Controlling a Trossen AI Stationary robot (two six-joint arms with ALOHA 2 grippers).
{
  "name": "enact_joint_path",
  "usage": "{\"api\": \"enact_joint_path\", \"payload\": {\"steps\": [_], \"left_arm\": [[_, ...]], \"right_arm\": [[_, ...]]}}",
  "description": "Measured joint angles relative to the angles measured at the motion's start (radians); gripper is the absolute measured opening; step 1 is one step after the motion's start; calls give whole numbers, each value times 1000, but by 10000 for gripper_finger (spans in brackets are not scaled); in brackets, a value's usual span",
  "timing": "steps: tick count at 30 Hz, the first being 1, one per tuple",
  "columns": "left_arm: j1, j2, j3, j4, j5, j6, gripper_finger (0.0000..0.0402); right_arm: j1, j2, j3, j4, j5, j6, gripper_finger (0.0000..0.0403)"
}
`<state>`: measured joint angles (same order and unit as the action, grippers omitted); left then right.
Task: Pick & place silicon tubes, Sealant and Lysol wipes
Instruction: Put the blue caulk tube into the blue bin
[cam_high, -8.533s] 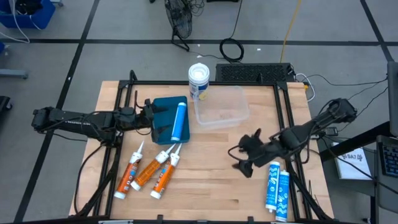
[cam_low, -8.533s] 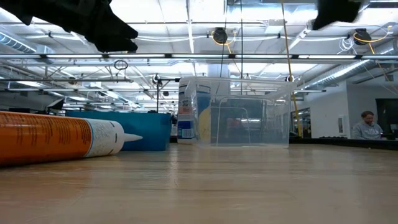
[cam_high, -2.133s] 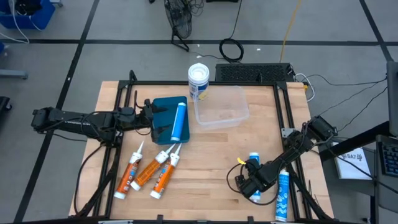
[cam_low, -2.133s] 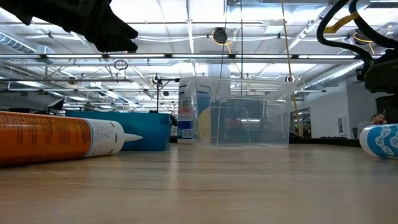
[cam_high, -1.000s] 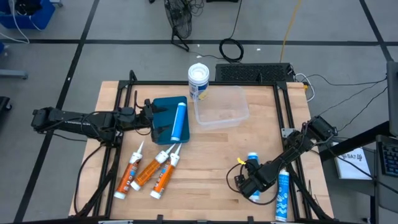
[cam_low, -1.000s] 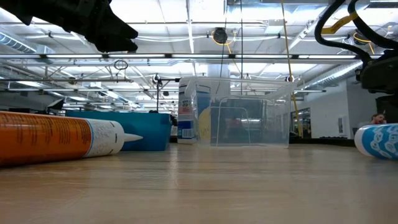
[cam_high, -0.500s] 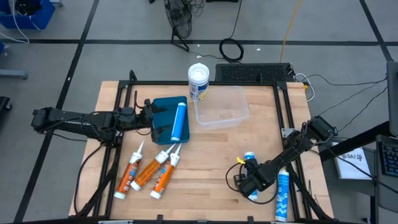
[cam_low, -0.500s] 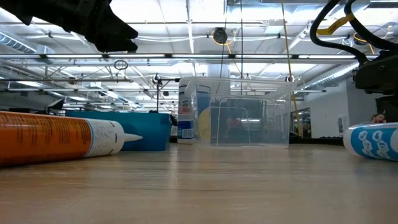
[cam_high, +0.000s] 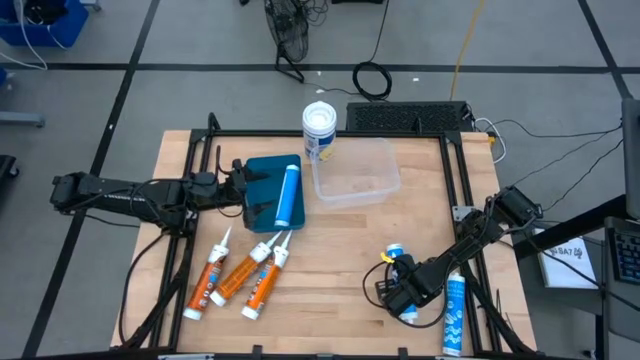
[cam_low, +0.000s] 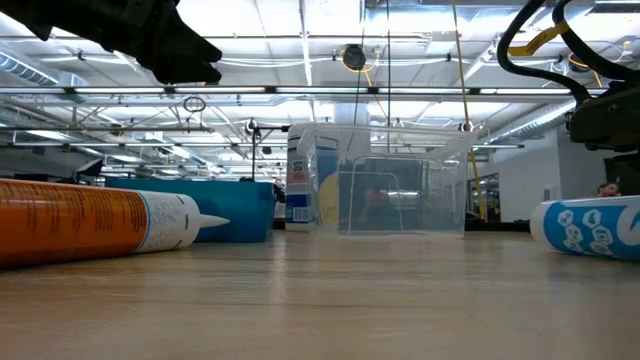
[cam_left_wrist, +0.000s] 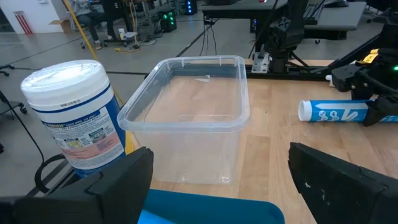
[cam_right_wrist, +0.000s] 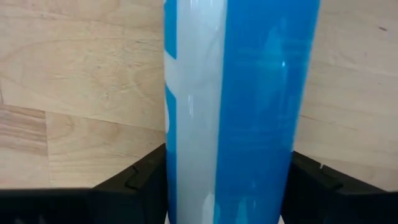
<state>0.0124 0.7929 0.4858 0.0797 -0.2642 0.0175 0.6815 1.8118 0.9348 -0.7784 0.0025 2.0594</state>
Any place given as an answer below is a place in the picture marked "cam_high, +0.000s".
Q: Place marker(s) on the white Lysol wipes canister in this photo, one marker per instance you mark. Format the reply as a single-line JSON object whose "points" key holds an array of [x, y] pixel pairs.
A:
{"points": [[319, 122]]}

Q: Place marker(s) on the orange sealant tube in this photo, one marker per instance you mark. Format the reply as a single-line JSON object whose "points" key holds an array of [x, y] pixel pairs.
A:
{"points": [[242, 274], [205, 285], [264, 285]]}

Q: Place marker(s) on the black floor fan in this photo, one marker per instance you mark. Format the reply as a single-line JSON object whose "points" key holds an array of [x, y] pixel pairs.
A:
{"points": [[290, 30]]}

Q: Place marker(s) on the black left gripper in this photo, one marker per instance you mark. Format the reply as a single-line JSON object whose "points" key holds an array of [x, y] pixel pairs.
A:
{"points": [[220, 190]]}

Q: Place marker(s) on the grey metal bar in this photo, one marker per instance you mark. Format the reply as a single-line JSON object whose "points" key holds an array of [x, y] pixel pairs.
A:
{"points": [[20, 118]]}

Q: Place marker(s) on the blue silicone tube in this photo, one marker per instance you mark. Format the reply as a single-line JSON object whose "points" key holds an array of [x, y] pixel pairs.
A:
{"points": [[395, 250], [454, 315], [287, 195]]}

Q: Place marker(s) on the blue plastic bin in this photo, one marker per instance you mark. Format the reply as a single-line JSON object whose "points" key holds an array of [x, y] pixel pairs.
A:
{"points": [[45, 27]]}

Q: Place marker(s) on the black aluminium table frame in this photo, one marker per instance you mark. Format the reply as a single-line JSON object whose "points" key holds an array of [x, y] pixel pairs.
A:
{"points": [[452, 165]]}

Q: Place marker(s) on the clear plastic container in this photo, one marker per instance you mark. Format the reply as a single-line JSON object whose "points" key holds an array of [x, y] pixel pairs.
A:
{"points": [[357, 172]]}

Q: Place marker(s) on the grey monitor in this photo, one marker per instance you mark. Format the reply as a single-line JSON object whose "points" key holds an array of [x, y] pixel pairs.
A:
{"points": [[632, 160]]}

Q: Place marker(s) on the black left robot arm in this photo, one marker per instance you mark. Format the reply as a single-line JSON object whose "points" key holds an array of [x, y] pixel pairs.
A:
{"points": [[115, 197]]}

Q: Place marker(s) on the black desk beam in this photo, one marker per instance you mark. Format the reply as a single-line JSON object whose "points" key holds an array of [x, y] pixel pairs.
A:
{"points": [[575, 227]]}

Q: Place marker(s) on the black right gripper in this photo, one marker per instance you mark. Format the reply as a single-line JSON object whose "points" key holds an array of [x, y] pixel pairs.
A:
{"points": [[412, 287]]}

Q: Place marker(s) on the teal plastic tray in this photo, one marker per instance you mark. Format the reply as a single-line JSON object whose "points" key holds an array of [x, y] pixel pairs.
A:
{"points": [[265, 190]]}

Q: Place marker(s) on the black keyboard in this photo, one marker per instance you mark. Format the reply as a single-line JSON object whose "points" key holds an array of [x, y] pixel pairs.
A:
{"points": [[627, 257], [407, 116]]}

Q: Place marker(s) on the white paper sheet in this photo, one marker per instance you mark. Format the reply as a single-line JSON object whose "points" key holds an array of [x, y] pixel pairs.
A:
{"points": [[567, 262]]}

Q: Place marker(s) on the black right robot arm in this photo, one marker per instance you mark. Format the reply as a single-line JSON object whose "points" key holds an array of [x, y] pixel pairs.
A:
{"points": [[475, 240]]}

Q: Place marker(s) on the silver metal bracket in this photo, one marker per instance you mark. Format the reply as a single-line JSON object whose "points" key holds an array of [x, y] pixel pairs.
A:
{"points": [[461, 213]]}

